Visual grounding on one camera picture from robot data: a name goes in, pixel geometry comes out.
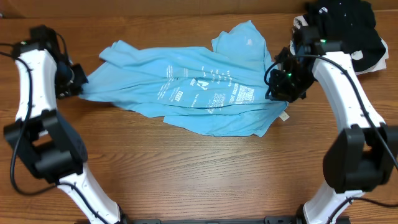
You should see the light blue printed t-shirt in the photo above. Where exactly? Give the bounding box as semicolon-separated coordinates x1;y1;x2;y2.
81;21;288;136

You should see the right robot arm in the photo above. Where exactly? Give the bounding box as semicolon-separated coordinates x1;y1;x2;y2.
264;26;397;224

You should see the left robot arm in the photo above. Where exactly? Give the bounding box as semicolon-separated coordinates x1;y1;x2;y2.
4;25;130;223

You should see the beige garment in pile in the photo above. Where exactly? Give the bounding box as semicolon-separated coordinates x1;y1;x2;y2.
294;14;389;75

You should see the black garment on pile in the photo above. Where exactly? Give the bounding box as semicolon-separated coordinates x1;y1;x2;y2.
304;0;387;72

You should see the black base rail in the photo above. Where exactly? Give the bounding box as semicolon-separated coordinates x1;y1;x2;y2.
131;216;305;224

